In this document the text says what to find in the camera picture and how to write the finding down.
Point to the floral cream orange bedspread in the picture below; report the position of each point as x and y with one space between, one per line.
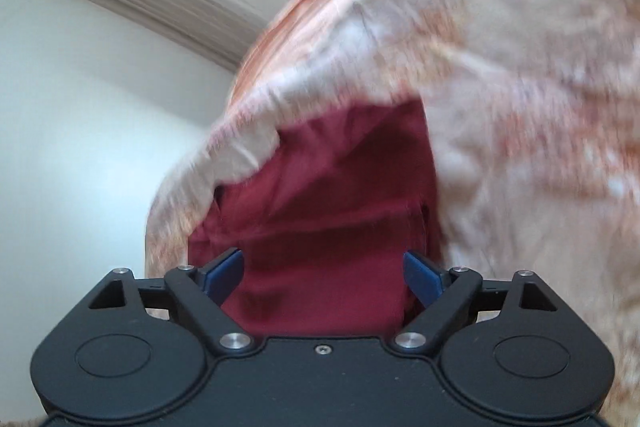
532 108

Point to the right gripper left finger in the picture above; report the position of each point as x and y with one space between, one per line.
219 278

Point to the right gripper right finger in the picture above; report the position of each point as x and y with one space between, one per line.
425 280

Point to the maroon red small garment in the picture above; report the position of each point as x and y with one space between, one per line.
324 224

